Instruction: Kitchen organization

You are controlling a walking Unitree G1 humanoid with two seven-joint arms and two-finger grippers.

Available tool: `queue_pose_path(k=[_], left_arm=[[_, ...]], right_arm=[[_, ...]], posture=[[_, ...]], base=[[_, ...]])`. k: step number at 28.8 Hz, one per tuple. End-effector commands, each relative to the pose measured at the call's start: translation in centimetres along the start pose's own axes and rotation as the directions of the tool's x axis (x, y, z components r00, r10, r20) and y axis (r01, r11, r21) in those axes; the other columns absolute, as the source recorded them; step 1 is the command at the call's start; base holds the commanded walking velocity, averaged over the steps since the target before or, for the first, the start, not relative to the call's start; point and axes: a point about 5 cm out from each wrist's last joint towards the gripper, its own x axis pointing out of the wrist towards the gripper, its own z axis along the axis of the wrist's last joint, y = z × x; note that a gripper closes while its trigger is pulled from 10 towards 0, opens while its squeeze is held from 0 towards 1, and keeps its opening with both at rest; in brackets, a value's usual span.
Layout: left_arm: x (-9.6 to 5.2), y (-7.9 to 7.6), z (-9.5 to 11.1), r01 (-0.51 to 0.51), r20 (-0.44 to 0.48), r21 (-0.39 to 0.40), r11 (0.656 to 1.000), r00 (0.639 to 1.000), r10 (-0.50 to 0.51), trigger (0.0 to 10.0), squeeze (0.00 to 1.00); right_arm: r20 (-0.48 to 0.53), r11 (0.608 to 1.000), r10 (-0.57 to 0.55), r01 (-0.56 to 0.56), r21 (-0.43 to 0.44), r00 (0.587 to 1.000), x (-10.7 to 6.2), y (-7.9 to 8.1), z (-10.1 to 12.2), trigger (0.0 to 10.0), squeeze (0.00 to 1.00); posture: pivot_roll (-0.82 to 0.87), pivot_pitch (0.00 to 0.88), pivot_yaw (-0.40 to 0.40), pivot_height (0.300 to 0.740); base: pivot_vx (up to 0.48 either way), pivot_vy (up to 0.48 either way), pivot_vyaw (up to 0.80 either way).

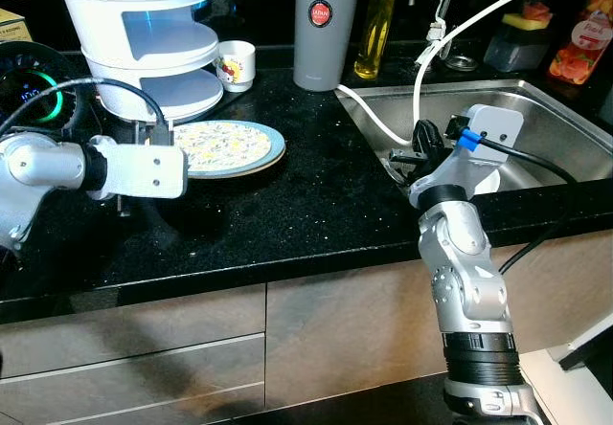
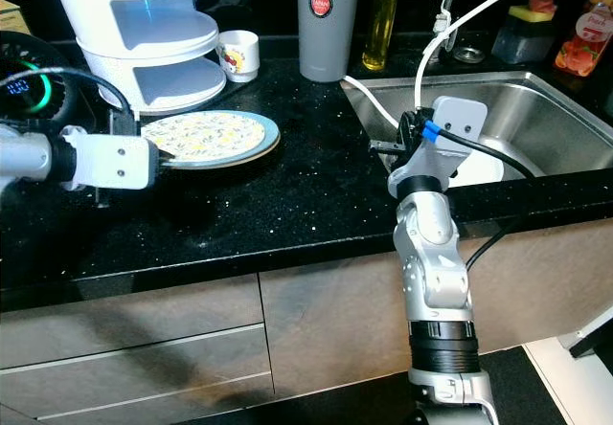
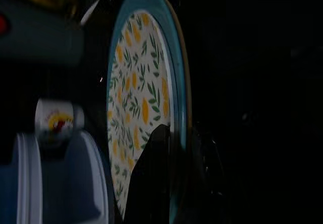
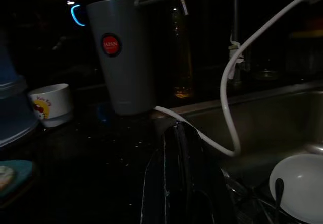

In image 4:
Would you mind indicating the blue glowing light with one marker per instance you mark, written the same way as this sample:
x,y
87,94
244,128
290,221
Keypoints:
x,y
74,15

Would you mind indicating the grey water filter tumbler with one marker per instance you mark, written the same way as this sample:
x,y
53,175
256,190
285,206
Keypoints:
x,y
123,70

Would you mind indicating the white tiered container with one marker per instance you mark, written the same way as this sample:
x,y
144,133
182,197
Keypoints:
x,y
12,108

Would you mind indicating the dark sponge holder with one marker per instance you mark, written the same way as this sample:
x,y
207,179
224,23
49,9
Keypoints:
x,y
308,55

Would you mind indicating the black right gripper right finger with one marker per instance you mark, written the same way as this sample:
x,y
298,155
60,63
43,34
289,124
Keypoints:
x,y
202,178

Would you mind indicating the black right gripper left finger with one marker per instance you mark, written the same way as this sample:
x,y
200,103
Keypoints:
x,y
156,183

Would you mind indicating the stainless steel sink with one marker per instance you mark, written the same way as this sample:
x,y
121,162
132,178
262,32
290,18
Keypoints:
x,y
265,115

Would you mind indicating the yellow oil bottle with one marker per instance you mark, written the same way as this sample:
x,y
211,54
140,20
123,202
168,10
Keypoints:
x,y
183,57

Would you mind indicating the metal faucet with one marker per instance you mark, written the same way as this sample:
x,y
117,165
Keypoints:
x,y
236,19

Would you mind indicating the white printed cup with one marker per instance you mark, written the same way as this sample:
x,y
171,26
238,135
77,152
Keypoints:
x,y
53,103

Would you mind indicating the teal plate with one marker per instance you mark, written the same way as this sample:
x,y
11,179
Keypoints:
x,y
22,173

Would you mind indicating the small spoon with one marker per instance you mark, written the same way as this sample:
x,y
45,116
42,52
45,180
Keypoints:
x,y
279,191

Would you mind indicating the floral print round plate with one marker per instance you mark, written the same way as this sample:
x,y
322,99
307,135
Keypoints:
x,y
5,174

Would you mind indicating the yellow sponge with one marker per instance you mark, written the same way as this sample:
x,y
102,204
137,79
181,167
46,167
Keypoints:
x,y
313,33

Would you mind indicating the metal utensil bundle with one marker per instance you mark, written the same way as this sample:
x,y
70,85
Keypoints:
x,y
252,203

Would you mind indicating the white bowl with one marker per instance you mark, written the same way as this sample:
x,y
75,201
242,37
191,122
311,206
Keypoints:
x,y
300,183

